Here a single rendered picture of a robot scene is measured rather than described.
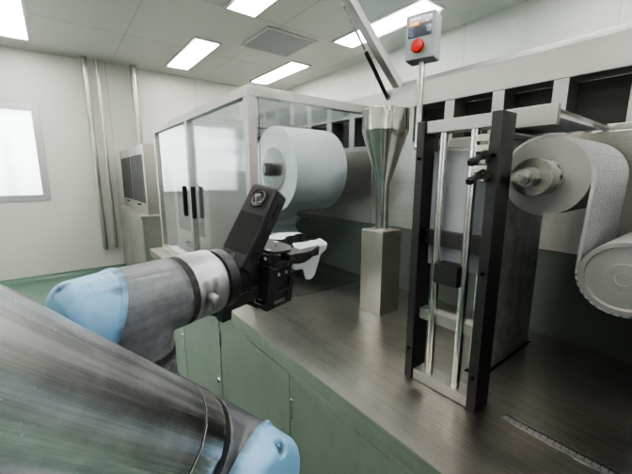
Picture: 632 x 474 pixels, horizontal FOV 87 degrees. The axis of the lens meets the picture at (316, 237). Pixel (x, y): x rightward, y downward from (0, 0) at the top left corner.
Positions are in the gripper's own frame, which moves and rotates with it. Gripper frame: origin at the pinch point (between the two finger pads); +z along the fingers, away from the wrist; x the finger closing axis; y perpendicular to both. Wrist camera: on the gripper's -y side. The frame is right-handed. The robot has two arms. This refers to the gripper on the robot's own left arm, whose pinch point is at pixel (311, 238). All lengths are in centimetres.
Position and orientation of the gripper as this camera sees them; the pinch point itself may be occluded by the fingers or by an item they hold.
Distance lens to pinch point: 55.3
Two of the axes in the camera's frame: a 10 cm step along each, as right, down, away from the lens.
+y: -1.1, 9.6, 2.5
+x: 8.2, 2.4, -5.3
